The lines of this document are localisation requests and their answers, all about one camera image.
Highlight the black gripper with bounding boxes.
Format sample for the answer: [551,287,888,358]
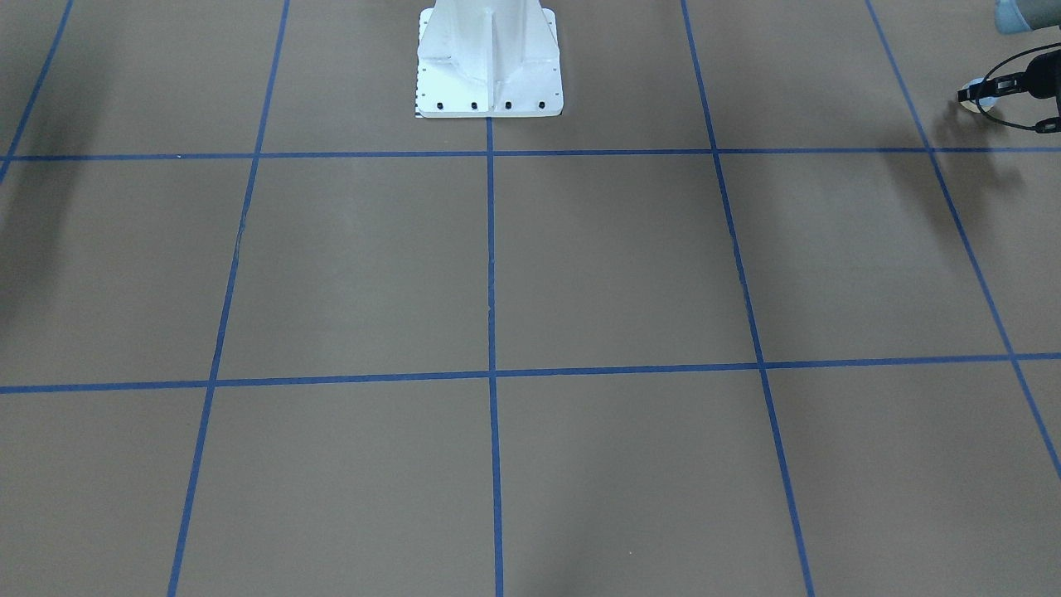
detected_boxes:
[957,65,1060,103]

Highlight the blue call bell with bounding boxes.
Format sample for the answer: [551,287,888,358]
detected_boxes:
[957,78,998,113]

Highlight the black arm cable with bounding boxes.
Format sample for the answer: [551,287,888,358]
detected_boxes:
[974,46,1061,133]

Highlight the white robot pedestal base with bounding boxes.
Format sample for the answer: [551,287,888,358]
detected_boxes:
[414,1,564,119]

